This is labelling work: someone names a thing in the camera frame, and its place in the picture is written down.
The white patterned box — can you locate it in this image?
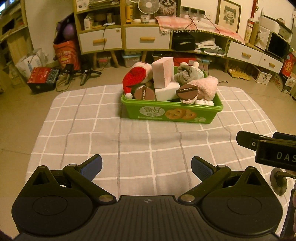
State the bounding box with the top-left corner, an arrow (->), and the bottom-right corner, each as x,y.
252,67 -> 273,84

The round patterned tin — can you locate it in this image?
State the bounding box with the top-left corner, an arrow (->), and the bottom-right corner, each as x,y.
271,74 -> 287,93

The framed cat picture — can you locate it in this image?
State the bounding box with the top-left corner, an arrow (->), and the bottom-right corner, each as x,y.
159,0 -> 181,16

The small white box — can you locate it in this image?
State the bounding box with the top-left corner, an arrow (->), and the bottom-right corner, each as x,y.
76,0 -> 89,11

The brown round plush cushion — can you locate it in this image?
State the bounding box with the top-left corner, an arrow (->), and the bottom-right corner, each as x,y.
175,85 -> 199,100
134,86 -> 156,101

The white plastic bag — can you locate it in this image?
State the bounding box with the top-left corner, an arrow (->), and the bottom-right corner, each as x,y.
16,48 -> 48,79

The folded clothes stack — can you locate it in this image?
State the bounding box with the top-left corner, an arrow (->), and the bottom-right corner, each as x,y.
195,39 -> 226,56

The pink plush toy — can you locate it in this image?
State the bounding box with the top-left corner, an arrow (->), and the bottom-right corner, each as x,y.
185,76 -> 219,103

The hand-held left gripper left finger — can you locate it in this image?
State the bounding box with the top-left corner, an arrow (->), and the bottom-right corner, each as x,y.
17,154 -> 117,206

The purple ball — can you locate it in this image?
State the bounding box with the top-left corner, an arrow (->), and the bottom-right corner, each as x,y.
63,24 -> 76,39

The low wooden drawer cabinet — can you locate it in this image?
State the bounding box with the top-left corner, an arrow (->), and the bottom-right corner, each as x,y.
124,23 -> 173,62

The red cardboard box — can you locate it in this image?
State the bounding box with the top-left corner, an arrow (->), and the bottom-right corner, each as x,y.
173,55 -> 193,67

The metal disc stand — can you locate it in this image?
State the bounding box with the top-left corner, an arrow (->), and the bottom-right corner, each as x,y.
270,169 -> 296,195

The grey checked blanket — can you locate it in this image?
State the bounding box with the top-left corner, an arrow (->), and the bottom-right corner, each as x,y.
25,84 -> 292,204

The black tripod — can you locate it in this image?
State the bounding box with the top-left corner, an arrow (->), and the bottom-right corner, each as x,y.
59,64 -> 102,87

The egg tray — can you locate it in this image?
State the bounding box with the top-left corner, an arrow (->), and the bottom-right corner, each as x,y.
228,68 -> 252,81

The tall snack tube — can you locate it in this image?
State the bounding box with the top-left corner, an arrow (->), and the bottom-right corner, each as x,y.
245,20 -> 255,42

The red black gift box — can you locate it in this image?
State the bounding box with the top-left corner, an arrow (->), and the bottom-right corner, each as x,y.
27,67 -> 60,94

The white drawer wooden handle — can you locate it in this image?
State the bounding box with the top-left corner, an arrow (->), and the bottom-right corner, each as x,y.
79,28 -> 123,55
227,41 -> 264,62
125,27 -> 171,50
259,54 -> 284,73

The yellow bottle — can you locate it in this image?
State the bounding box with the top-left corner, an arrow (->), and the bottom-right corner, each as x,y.
126,4 -> 134,24

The white cardboard box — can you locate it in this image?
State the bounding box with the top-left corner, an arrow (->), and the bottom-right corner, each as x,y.
258,15 -> 293,35

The teal storage box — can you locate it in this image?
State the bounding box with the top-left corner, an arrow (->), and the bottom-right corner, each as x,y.
201,58 -> 213,70

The green plastic box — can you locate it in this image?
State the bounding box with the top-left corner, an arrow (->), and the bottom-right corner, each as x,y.
121,90 -> 224,125

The orange snack bag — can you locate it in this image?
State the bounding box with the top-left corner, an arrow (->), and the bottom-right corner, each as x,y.
53,40 -> 80,71

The pink foam block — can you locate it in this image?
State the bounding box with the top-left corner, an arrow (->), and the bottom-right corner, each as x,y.
152,57 -> 174,89

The curved wooden tv stand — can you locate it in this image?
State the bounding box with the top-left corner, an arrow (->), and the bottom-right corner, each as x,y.
171,31 -> 285,75

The santa plush toy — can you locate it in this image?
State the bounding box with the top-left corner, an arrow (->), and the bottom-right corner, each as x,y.
122,61 -> 153,100

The wall power strip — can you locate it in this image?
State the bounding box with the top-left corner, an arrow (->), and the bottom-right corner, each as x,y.
182,6 -> 213,18

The dark tote bag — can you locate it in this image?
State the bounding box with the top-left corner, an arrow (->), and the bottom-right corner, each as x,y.
54,13 -> 75,44

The white foam block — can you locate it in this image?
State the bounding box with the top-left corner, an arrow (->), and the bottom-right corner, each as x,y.
154,79 -> 181,102

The clear storage box blue lid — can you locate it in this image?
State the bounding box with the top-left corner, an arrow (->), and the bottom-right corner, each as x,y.
122,51 -> 142,68

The tall wooden shelf cabinet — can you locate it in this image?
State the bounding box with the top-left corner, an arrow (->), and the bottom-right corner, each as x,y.
73,0 -> 126,70

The pink table runner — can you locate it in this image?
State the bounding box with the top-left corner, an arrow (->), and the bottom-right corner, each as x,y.
155,16 -> 246,45

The red gold box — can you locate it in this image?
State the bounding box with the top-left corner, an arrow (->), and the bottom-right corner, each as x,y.
282,52 -> 296,77

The framed cartoon girl picture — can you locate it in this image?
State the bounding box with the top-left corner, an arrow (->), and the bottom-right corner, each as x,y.
216,0 -> 241,33

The light wooden shelf unit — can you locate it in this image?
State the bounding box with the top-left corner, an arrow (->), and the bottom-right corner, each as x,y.
0,0 -> 33,90

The black bag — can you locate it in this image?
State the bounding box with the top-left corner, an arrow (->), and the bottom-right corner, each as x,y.
172,32 -> 196,51

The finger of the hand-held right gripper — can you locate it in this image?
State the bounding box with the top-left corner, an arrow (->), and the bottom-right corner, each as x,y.
236,131 -> 274,151

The black microwave oven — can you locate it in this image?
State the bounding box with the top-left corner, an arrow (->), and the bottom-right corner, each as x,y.
266,32 -> 291,59

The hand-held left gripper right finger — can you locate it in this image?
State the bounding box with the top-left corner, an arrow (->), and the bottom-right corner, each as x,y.
178,156 -> 276,206

